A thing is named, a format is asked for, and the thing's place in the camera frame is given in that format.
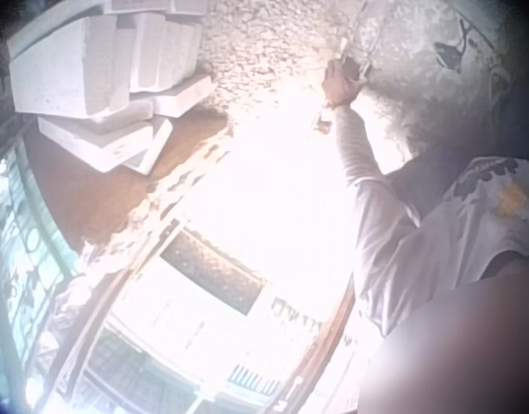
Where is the metal window grille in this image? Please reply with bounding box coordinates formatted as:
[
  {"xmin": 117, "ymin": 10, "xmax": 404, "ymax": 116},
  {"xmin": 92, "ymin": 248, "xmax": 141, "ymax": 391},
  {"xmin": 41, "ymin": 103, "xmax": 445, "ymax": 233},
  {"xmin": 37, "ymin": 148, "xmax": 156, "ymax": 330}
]
[{"xmin": 0, "ymin": 141, "xmax": 78, "ymax": 372}]

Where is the pale stick-shaped hand tool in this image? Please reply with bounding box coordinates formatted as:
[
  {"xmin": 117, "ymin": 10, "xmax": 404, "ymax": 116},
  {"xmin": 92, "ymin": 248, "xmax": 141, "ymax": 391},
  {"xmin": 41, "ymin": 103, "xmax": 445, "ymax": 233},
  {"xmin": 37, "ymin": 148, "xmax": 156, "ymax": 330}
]
[{"xmin": 316, "ymin": 36, "xmax": 356, "ymax": 133}]

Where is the person's left hand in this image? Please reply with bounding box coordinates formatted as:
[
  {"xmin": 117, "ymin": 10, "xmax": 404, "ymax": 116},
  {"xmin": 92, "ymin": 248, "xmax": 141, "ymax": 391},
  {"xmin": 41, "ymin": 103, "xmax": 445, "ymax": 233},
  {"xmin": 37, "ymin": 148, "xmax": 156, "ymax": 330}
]
[{"xmin": 323, "ymin": 59, "xmax": 371, "ymax": 109}]

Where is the stack of white blocks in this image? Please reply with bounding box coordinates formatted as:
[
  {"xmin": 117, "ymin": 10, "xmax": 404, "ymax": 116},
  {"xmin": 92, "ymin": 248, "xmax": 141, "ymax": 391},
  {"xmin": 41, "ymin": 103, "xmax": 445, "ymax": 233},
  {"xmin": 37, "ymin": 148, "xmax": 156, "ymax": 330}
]
[{"xmin": 7, "ymin": 0, "xmax": 213, "ymax": 176}]

